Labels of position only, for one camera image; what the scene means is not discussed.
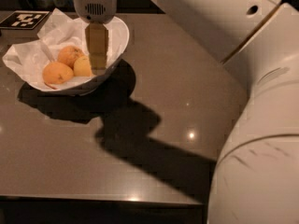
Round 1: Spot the white bowl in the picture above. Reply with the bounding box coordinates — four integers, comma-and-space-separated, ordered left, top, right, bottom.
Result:
22, 17, 129, 95

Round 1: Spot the black white fiducial marker card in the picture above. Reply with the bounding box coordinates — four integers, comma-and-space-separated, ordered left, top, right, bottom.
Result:
0, 10, 50, 30

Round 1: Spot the orange fruit front left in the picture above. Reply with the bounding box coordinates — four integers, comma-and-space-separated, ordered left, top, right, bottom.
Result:
42, 62, 74, 84

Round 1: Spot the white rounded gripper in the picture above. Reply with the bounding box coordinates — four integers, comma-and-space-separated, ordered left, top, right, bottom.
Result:
73, 0, 117, 76

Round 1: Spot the orange fruit back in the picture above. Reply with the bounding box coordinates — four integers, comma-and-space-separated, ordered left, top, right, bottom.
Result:
57, 46, 84, 68

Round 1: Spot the white crumpled paper liner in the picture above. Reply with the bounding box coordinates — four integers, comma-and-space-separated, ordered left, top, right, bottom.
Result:
3, 9, 130, 95

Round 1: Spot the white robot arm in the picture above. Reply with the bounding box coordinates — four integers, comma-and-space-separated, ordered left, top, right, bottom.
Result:
102, 0, 299, 224

